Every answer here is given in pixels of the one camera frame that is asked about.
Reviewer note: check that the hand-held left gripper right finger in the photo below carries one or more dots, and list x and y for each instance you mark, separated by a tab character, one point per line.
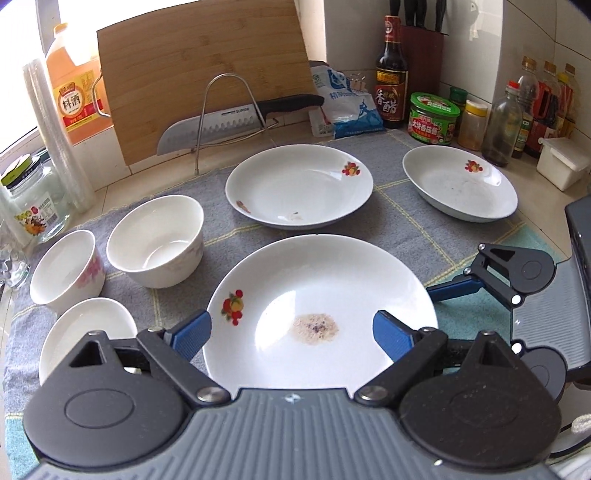
392	332

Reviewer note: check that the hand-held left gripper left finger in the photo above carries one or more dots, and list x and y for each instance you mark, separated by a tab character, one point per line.
194	330

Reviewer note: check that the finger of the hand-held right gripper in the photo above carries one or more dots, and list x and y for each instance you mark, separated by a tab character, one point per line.
518	348
455	289

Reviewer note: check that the white plate with fruit print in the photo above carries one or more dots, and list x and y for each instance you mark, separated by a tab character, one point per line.
295	184
300	286
457	189

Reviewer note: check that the plain white bowl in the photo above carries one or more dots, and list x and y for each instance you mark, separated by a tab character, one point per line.
147	230

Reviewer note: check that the grey checked cloth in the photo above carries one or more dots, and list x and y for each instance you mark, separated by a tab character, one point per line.
392	230

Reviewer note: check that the small white bowl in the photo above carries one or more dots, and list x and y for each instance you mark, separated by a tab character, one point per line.
83	332

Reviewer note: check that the white bowl with pink flowers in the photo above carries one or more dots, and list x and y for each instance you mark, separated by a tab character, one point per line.
60	272

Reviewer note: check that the white plastic container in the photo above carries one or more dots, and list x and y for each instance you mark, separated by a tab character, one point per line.
561	164

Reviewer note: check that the yellow capped spice jar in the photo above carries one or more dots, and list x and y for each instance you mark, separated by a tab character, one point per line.
472	129

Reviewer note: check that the empty clear glass bottle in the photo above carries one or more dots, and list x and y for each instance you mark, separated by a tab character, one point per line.
501	129

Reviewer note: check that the green lidded sauce jar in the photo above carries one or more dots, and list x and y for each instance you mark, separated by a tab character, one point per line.
434	120

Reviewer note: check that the green capped spice jar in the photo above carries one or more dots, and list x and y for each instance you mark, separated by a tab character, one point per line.
458	99

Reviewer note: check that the dark bottle with red label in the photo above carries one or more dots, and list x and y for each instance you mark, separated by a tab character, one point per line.
545	120

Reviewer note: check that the clear drinking glass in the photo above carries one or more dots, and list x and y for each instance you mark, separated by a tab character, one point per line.
14	263

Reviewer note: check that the glass jar with green lid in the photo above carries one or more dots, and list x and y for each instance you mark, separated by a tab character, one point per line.
41	203

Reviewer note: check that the dark vinegar bottle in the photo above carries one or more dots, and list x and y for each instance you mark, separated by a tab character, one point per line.
391	92

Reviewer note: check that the white and blue salt bag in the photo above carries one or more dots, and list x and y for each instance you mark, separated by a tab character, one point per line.
351	106

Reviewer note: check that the bottle with yellow cap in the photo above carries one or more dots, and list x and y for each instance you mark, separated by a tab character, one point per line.
567	101

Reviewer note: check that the clear bottle with green label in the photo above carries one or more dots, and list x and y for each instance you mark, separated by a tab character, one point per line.
528	87

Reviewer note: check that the sleeve of clear plastic cups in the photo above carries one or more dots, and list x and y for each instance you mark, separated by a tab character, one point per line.
55	152

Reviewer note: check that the dark red knife block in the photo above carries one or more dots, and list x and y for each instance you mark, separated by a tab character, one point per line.
425	60

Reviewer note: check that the bamboo cutting board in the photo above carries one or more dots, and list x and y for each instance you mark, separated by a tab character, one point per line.
184	69

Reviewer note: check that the cooking wine jug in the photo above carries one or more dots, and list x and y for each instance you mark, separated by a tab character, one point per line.
74	83

